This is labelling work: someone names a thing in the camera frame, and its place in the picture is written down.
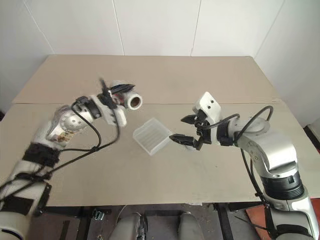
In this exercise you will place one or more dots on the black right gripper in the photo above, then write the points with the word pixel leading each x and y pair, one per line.
pixel 205 133

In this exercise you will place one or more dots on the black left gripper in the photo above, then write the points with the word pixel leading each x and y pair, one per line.
pixel 107 96

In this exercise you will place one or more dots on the white tape roll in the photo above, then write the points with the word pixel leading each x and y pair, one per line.
pixel 130 100

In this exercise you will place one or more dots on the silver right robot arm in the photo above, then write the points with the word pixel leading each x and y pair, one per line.
pixel 272 150

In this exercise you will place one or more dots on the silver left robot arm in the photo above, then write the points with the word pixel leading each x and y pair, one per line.
pixel 67 122

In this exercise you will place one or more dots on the clear plastic box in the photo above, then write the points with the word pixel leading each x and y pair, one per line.
pixel 152 136

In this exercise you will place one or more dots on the grey rounded shape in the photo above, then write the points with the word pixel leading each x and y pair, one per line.
pixel 188 225
pixel 131 226

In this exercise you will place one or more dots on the red mat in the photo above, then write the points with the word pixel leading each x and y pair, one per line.
pixel 257 222

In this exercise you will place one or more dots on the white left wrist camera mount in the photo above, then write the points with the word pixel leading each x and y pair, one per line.
pixel 113 117

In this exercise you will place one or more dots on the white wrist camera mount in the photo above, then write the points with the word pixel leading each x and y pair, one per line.
pixel 113 117
pixel 208 106

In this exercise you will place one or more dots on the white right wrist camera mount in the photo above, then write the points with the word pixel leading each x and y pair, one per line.
pixel 208 106

